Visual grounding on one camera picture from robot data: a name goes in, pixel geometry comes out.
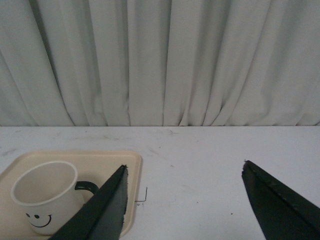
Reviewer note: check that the beige square plastic plate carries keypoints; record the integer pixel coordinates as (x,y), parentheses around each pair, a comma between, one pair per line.
(92,165)

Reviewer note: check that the white pleated curtain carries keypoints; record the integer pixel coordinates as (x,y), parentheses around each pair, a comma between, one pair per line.
(159,63)

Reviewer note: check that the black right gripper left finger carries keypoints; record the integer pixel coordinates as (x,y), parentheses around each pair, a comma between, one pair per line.
(102,217)

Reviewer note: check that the white smiley face mug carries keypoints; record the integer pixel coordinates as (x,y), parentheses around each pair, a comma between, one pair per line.
(50,194)

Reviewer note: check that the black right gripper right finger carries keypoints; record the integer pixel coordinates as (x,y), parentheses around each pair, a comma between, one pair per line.
(282,213)

